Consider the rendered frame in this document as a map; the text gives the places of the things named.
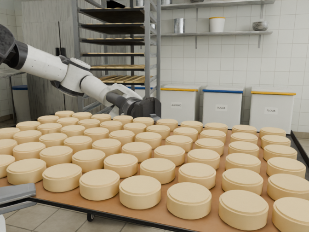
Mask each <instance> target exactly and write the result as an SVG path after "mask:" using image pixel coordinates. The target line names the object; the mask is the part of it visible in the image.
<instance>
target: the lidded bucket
mask: <svg viewBox="0 0 309 232"><path fill-rule="evenodd" d="M225 19H226V18H225V17H211V18H209V21H210V32H223V29H224V22H225Z"/></svg>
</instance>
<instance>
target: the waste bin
mask: <svg viewBox="0 0 309 232"><path fill-rule="evenodd" d="M12 92H13V100H14V107H15V112H16V117H17V121H18V122H27V121H30V120H31V118H30V109H29V96H28V87H27V85H20V86H12Z"/></svg>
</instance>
